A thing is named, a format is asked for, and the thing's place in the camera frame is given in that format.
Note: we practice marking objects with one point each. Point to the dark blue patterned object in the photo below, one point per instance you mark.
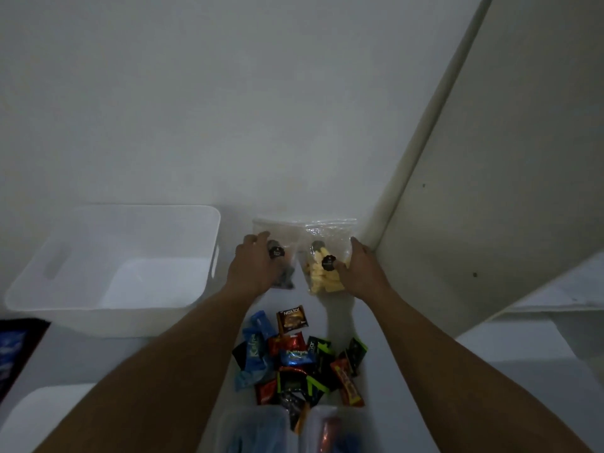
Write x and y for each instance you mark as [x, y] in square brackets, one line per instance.
[16, 349]

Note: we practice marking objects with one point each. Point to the white rounded plastic bin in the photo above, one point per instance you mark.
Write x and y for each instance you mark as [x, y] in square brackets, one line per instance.
[37, 419]

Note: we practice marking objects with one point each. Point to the person's right forearm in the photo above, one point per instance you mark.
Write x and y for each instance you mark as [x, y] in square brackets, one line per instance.
[448, 372]

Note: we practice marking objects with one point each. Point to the clear bag of yellow snacks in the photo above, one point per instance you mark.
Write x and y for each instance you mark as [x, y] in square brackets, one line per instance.
[325, 245]

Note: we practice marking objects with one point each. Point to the clear container with blue packets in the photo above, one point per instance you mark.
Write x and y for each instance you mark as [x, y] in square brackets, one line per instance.
[255, 431]

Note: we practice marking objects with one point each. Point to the beige door panel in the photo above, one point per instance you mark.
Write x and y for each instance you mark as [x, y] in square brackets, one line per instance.
[495, 183]

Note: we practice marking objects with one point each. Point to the person's left fingers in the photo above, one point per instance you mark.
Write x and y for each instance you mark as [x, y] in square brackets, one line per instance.
[255, 239]

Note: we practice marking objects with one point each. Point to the clear bag of dark snacks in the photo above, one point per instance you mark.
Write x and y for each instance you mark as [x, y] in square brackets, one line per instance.
[283, 240]

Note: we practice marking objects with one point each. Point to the person's left hand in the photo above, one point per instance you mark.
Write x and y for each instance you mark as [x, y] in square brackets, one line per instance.
[252, 268]

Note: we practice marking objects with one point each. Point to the clear container with red packet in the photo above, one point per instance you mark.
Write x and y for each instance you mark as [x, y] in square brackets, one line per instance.
[332, 431]

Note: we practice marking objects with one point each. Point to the white plastic storage bin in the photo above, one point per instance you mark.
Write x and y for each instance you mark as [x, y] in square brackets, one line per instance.
[122, 278]

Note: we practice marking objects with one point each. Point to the person's left forearm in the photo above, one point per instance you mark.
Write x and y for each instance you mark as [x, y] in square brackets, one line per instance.
[165, 372]

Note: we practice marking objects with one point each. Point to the person's right thumb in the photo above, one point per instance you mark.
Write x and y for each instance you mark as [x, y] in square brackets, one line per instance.
[343, 273]

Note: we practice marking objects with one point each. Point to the person's right hand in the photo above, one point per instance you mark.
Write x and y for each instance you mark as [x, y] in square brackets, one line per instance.
[363, 273]

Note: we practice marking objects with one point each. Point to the pile of assorted snack packets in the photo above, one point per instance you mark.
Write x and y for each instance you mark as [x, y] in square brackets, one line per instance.
[297, 363]

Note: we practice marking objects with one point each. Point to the white shelf unit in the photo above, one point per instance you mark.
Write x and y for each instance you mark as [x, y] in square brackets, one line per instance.
[552, 334]

